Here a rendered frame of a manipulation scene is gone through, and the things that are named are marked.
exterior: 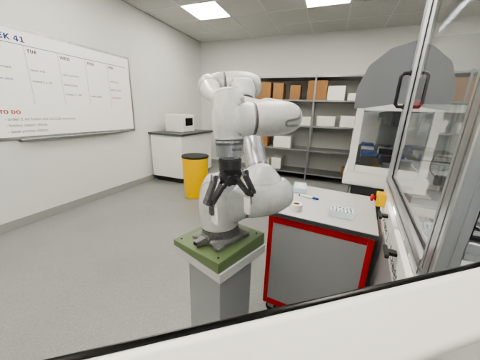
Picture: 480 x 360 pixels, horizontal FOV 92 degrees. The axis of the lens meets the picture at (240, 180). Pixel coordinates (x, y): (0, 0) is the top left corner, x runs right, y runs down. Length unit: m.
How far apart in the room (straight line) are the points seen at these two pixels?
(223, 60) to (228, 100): 5.22
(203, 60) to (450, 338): 6.08
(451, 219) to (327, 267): 0.95
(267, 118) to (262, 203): 0.35
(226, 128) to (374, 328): 0.59
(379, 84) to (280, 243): 1.24
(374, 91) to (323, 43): 3.60
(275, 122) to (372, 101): 1.25
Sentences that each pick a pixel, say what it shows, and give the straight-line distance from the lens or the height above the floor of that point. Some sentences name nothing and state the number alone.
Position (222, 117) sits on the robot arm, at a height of 1.30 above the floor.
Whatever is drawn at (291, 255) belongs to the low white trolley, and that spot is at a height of 0.50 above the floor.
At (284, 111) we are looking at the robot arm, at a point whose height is 1.32.
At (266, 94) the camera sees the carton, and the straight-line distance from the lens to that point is 4.99.
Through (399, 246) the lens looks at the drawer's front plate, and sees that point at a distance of 0.91.
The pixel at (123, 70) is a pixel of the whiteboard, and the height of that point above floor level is 1.85.
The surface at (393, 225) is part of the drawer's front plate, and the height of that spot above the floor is 0.93.
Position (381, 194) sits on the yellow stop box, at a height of 0.91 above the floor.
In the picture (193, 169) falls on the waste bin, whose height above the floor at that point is 0.47.
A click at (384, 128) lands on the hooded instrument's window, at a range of 1.93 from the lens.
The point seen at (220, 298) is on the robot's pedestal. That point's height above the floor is 0.60.
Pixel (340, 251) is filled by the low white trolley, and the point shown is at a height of 0.61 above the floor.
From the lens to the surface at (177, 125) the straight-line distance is 4.52.
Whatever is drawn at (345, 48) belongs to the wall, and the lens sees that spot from 5.38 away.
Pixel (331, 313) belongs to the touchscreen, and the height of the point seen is 1.19.
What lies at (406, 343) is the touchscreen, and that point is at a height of 1.18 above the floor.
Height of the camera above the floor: 1.32
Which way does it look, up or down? 17 degrees down
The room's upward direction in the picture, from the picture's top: 2 degrees clockwise
